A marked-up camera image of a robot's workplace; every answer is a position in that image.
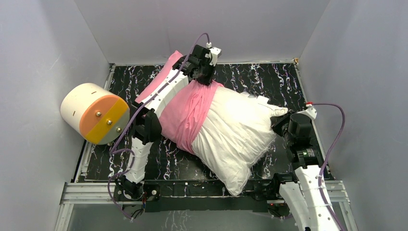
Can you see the pink pillowcase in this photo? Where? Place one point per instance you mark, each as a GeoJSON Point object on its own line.
{"type": "Point", "coordinates": [183, 117]}

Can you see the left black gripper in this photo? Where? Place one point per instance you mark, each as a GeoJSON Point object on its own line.
{"type": "Point", "coordinates": [205, 75]}

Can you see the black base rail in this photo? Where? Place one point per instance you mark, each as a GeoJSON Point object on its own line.
{"type": "Point", "coordinates": [198, 195]}

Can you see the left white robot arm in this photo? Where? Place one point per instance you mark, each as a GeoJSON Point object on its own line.
{"type": "Point", "coordinates": [144, 125]}

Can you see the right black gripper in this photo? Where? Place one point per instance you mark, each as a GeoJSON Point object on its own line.
{"type": "Point", "coordinates": [277, 121]}

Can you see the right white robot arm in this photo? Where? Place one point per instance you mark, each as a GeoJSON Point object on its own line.
{"type": "Point", "coordinates": [304, 189]}

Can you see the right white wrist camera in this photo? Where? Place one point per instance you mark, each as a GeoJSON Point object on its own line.
{"type": "Point", "coordinates": [309, 111]}

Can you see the white pillow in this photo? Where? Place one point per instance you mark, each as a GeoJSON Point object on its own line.
{"type": "Point", "coordinates": [235, 134]}

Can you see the white orange yellow cylinder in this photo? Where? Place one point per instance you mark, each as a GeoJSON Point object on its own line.
{"type": "Point", "coordinates": [98, 115]}

